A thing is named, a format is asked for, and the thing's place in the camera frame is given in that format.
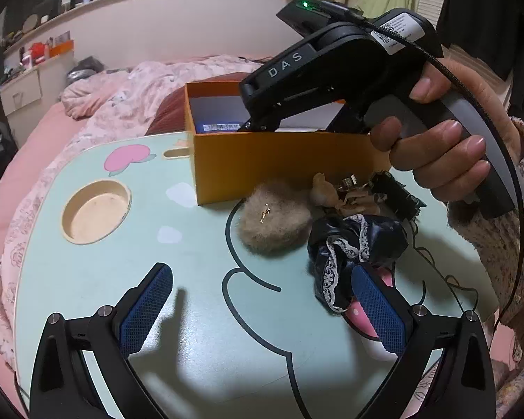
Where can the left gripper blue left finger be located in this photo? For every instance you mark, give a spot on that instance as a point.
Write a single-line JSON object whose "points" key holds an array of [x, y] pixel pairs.
{"points": [[140, 307]]}

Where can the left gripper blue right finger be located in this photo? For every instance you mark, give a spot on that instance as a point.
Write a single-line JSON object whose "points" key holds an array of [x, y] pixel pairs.
{"points": [[386, 322]]}

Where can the black lace scrunchie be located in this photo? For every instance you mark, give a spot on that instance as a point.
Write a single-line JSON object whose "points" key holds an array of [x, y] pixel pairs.
{"points": [[336, 245]]}

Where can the black hair claw clip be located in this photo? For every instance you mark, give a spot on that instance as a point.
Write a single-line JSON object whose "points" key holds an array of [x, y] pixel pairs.
{"points": [[395, 196]]}

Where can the beige figurine toy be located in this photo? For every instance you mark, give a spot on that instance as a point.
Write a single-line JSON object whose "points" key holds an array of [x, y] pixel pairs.
{"points": [[349, 201]]}

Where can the beige fluffy pompom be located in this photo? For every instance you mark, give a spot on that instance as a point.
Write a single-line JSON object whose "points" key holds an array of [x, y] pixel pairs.
{"points": [[275, 218]]}

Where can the knitted sweater right forearm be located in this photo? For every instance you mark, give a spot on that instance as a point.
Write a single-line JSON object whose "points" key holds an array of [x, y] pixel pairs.
{"points": [[497, 244]]}

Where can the person's right hand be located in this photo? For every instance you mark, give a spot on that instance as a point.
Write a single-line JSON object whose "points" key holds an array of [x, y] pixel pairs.
{"points": [[441, 159]]}

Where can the blue box inside orange box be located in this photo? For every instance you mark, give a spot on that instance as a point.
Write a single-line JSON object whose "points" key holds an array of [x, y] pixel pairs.
{"points": [[217, 126]]}

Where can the orange cardboard storage box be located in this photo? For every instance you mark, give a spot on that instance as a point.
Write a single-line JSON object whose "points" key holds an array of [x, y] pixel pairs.
{"points": [[229, 165]]}

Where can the dark red pillow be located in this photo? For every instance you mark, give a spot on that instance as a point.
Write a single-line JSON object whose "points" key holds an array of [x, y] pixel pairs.
{"points": [[170, 116]]}

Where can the pink floral blanket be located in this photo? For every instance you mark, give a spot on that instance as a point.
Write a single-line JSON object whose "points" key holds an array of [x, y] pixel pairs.
{"points": [[104, 108]]}

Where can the white drawer cabinet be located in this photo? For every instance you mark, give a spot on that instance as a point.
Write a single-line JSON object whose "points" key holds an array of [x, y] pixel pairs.
{"points": [[37, 89]]}

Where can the orange tray on cabinet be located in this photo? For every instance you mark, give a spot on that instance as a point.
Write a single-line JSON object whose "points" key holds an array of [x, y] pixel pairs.
{"points": [[60, 49]]}

